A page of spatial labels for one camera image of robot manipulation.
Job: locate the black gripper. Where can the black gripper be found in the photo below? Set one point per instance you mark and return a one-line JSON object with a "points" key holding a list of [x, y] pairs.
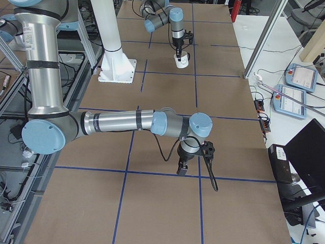
{"points": [[177, 41], [184, 155]]}

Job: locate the white mug with smiley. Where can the white mug with smiley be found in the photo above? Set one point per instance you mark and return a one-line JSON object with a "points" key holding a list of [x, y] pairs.
{"points": [[183, 61]]}

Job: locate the brown paper table cover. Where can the brown paper table cover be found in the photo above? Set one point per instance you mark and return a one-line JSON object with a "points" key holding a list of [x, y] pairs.
{"points": [[153, 207]]}

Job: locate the red cylinder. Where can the red cylinder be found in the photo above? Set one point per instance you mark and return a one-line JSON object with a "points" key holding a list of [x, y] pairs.
{"points": [[235, 10]]}

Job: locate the orange terminal block strip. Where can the orange terminal block strip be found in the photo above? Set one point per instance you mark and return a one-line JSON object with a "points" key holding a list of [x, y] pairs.
{"points": [[263, 118]]}

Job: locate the black box device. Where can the black box device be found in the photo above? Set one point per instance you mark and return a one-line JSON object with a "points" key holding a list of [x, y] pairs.
{"points": [[280, 164]]}

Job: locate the near teach pendant tablet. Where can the near teach pendant tablet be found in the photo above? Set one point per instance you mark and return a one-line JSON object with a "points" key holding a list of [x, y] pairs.
{"points": [[287, 106]]}

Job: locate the teach pendant tablet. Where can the teach pendant tablet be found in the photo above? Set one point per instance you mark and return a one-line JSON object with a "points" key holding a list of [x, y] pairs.
{"points": [[301, 77], [287, 106]]}

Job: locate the black monitor on stand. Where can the black monitor on stand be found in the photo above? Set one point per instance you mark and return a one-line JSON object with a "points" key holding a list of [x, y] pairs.
{"points": [[305, 152]]}

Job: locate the far teach pendant tablet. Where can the far teach pendant tablet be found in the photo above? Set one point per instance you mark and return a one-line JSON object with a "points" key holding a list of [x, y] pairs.
{"points": [[301, 77]]}

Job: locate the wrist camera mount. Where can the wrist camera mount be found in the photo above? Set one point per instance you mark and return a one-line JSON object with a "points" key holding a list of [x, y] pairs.
{"points": [[188, 35], [208, 149]]}

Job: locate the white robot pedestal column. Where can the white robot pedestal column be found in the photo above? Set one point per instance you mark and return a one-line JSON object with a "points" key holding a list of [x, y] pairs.
{"points": [[116, 67]]}

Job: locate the aluminium frame post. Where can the aluminium frame post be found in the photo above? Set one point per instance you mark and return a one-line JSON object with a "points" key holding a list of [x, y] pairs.
{"points": [[270, 24]]}

